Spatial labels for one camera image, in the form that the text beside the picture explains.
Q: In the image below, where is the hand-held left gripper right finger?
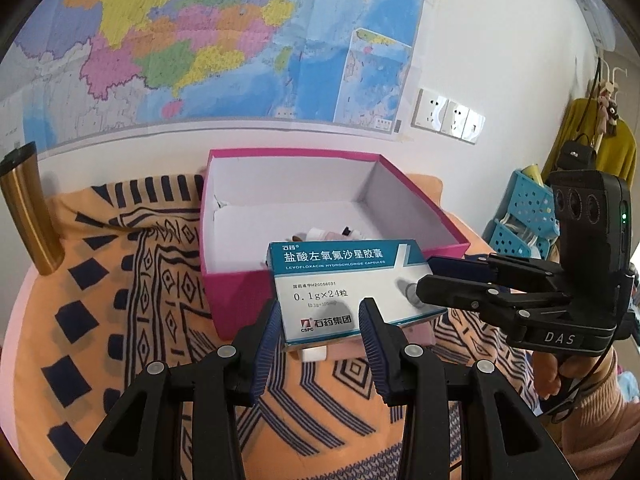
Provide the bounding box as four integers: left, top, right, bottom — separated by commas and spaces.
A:
359, 297, 566, 480

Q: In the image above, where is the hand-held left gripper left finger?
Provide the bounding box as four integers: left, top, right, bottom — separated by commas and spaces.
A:
65, 299, 283, 480

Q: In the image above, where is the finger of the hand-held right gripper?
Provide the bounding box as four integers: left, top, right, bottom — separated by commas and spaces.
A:
429, 254, 567, 289
416, 272, 570, 329

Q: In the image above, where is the pink cardboard box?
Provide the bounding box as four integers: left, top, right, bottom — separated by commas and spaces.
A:
200, 148, 472, 342

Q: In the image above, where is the white blue medicine box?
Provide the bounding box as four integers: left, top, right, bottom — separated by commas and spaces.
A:
265, 237, 448, 348

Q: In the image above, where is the person's right forearm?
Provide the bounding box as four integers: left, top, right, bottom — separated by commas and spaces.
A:
542, 345, 640, 480

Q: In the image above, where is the person's right hand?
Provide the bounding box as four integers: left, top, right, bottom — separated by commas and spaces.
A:
530, 347, 583, 406

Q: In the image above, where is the pink cosmetic tube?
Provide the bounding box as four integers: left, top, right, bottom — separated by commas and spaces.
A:
295, 322, 436, 363

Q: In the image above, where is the black handbag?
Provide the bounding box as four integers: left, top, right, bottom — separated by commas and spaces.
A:
556, 135, 598, 171

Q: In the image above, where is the yellow coat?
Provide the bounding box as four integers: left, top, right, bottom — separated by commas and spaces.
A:
541, 98, 638, 186

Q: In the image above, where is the light blue cloth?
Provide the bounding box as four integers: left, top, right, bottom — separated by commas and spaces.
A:
617, 365, 640, 408

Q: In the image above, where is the brown plush charm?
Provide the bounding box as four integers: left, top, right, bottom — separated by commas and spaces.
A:
597, 90, 621, 136

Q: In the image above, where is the orange patterned blanket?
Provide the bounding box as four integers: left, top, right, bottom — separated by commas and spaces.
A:
10, 172, 551, 480

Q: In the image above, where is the white coat rack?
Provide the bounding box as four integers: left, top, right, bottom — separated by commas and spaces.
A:
590, 57, 628, 146

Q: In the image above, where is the white air conditioner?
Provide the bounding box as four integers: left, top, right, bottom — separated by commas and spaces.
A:
570, 0, 621, 53

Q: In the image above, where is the gold metal flask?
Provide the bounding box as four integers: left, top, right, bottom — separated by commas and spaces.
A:
0, 142, 63, 277

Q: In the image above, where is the white wall switch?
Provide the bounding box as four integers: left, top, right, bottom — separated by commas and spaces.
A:
462, 109, 487, 143

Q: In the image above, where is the white wall socket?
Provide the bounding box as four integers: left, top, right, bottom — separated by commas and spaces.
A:
411, 88, 444, 133
440, 100, 469, 138

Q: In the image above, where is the black cable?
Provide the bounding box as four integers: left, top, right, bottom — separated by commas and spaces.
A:
542, 345, 617, 417

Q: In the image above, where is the wall map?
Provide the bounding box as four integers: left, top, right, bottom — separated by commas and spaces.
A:
0, 0, 432, 158

